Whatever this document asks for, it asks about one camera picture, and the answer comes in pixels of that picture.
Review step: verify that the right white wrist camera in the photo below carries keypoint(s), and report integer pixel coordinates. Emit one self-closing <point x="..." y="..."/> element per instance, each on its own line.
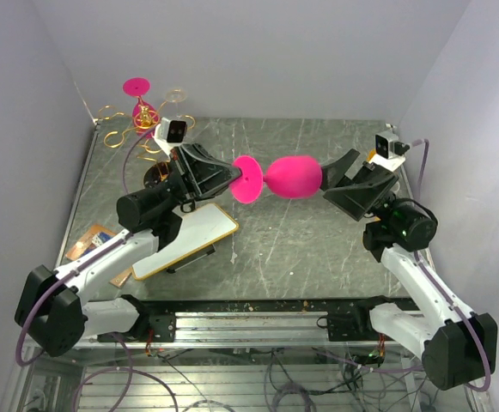
<point x="390" y="151"/>

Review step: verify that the white gold-framed tray stand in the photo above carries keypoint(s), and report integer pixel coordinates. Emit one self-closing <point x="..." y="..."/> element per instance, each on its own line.
<point x="199" y="231"/>

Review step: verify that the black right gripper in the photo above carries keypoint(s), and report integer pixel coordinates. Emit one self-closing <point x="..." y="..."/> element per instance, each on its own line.
<point x="354" y="199"/>

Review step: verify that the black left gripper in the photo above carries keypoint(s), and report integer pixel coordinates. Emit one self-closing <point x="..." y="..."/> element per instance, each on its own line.
<point x="197" y="160"/>

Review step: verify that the yellow wine glass front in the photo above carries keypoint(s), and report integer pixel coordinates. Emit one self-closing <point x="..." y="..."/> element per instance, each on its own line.
<point x="371" y="155"/>

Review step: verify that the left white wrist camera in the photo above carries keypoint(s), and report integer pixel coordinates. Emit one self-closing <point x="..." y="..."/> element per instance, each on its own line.
<point x="169" y="134"/>

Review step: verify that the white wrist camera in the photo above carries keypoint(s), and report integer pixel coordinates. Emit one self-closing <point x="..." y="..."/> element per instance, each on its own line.
<point x="390" y="151"/>
<point x="169" y="134"/>

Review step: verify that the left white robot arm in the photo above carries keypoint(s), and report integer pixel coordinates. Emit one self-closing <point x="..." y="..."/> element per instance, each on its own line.
<point x="165" y="222"/>

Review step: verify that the gold wire glass rack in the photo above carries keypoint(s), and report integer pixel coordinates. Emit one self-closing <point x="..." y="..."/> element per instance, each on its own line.
<point x="150" y="152"/>

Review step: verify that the magenta wine glass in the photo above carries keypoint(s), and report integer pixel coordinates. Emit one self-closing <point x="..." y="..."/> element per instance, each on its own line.
<point x="290" y="177"/>
<point x="144" y="115"/>

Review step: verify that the illustrated picture book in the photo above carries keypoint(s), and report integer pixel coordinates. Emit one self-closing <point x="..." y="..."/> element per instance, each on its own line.
<point x="96" y="236"/>

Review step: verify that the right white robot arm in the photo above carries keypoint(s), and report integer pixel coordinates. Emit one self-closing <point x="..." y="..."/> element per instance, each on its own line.
<point x="455" y="345"/>

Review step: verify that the magenta wine glass front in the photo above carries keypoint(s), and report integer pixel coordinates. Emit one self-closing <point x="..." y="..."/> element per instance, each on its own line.
<point x="290" y="177"/>

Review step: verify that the clear wine glass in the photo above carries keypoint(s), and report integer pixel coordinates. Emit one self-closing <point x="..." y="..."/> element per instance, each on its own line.
<point x="174" y="104"/>

